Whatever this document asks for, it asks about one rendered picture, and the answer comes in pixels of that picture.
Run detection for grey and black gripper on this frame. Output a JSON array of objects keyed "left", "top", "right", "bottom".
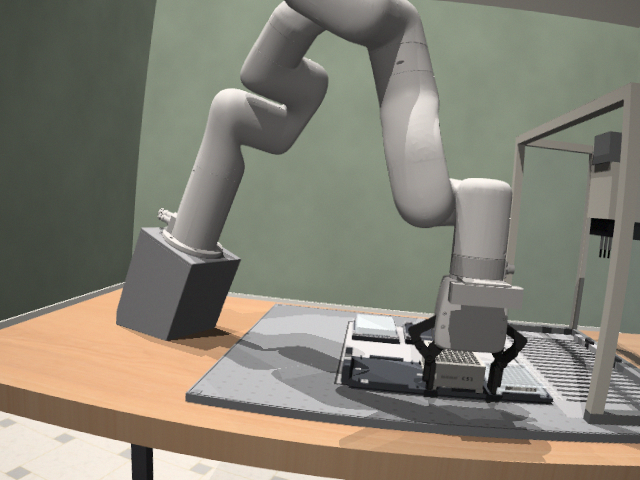
[{"left": 408, "top": 273, "right": 528, "bottom": 395}]

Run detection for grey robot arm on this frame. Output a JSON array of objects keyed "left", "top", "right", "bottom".
[{"left": 158, "top": 0, "right": 524, "bottom": 309}]

